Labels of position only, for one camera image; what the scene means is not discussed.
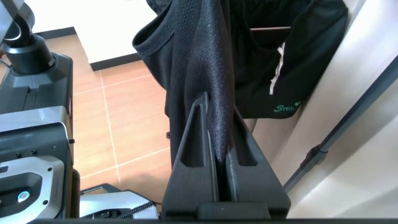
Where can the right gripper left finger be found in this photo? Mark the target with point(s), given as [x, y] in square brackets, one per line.
[186, 183]

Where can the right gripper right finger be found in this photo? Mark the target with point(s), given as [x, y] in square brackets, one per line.
[258, 183]

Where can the black shorts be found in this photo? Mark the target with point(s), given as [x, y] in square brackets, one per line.
[264, 62]

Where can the black garment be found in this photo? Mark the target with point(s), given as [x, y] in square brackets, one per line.
[199, 62]

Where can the pink clothes hanger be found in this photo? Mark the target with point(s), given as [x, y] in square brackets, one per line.
[270, 28]

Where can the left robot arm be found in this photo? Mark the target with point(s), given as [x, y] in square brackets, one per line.
[28, 53]

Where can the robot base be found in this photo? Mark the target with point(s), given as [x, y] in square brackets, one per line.
[34, 133]

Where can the black clothes rack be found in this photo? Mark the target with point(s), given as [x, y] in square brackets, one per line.
[342, 124]

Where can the beige curtain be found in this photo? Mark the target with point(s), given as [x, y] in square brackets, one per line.
[357, 174]

